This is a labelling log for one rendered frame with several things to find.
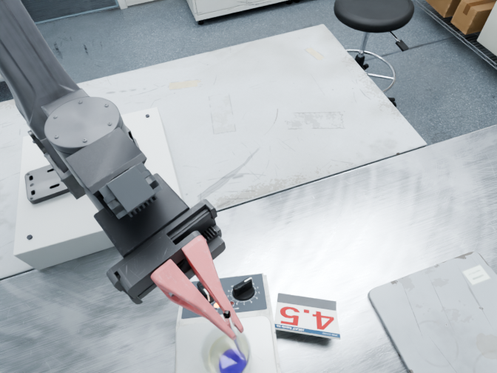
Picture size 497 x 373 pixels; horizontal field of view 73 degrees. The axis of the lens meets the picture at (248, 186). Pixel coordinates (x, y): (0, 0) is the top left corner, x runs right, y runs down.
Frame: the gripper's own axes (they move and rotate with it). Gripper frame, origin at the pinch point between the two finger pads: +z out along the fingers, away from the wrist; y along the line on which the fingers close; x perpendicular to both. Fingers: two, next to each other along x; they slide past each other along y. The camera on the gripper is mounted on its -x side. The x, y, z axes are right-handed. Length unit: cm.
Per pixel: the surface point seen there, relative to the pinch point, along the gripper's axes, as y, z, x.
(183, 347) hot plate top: -5.0, -5.3, 16.2
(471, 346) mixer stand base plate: 24.3, 19.9, 23.5
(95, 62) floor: 50, -224, 120
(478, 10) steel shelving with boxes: 233, -53, 88
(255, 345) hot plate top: 1.7, 0.5, 16.1
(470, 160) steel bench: 56, 4, 25
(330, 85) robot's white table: 54, -30, 26
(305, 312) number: 10.8, 1.5, 23.4
